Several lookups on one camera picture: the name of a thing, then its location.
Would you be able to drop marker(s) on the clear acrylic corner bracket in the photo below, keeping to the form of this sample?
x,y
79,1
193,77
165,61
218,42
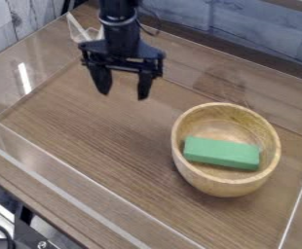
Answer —
x,y
83,34

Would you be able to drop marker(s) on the clear acrylic tray wall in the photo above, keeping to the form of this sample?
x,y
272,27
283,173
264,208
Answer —
x,y
91,214

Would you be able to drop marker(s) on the round wooden bowl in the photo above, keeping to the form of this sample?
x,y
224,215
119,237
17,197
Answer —
x,y
223,121

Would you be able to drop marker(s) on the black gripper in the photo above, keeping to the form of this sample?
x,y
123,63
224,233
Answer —
x,y
121,51

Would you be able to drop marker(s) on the green rectangular stick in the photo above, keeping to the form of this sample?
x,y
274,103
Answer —
x,y
223,153

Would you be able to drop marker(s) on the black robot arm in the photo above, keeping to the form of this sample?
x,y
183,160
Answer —
x,y
117,13

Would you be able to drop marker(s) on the black table frame bracket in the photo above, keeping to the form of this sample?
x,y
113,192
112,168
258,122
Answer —
x,y
25,236

